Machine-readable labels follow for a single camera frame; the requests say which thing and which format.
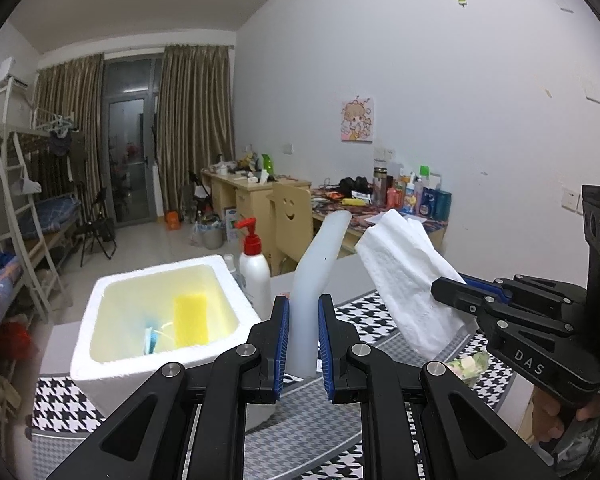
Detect black folding chair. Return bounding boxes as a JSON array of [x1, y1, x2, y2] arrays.
[[72, 187, 118, 267]]

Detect person's right hand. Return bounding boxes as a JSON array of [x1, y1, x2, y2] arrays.
[[531, 387, 570, 443]]

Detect red cloth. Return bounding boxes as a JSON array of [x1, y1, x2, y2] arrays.
[[0, 320, 33, 361]]

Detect wooden smiley chair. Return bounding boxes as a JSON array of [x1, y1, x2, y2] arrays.
[[267, 181, 315, 273]]

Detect black headphones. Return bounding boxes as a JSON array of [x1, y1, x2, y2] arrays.
[[337, 176, 373, 198]]

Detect cartoon wall poster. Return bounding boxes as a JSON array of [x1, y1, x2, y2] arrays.
[[341, 97, 375, 143]]

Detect light wooden desk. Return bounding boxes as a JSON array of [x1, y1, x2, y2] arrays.
[[201, 169, 312, 233]]

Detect white foam box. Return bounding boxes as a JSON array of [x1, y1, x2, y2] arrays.
[[70, 255, 276, 433]]

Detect glass balcony door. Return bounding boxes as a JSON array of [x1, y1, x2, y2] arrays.
[[102, 57, 163, 223]]

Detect translucent white soft tube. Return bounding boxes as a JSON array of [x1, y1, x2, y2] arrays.
[[286, 210, 353, 380]]

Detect green white plastic packet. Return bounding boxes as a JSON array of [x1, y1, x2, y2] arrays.
[[444, 350, 491, 386]]

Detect white metal bunk bed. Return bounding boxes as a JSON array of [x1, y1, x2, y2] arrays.
[[0, 82, 66, 326], [30, 107, 88, 261]]

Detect yellow sponge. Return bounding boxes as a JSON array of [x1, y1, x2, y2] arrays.
[[174, 294, 210, 347]]

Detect houndstooth table mat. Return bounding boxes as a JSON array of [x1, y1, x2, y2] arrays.
[[27, 292, 516, 480]]

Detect blue mattress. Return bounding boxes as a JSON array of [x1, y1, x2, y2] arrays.
[[32, 196, 81, 238]]

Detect wooden desk with patterned cover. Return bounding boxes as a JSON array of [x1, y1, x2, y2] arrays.
[[310, 190, 448, 261]]

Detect blue white carton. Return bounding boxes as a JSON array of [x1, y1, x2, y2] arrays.
[[223, 206, 245, 243]]

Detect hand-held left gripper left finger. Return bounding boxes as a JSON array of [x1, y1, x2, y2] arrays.
[[45, 295, 292, 480]]

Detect white lotion pump bottle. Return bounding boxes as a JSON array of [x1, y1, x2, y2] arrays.
[[237, 217, 272, 323]]

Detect white air conditioner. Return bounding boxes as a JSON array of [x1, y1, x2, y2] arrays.
[[0, 56, 31, 91]]

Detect grey bucket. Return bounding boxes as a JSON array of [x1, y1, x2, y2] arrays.
[[200, 220, 226, 250]]

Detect white blue bottle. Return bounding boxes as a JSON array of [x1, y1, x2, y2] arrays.
[[404, 172, 420, 213]]

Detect dark thermos bottle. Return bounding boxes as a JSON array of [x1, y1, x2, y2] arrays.
[[372, 166, 387, 206]]

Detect white paper towel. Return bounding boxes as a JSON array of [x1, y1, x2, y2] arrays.
[[355, 208, 473, 357]]

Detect brown curtain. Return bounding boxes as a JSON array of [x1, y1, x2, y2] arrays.
[[158, 44, 237, 211], [32, 54, 105, 221]]

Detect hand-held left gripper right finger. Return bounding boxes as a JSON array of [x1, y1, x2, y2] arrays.
[[318, 294, 561, 480]]

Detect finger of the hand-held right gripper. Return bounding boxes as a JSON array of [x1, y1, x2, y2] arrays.
[[431, 277, 586, 339], [496, 273, 589, 311]]

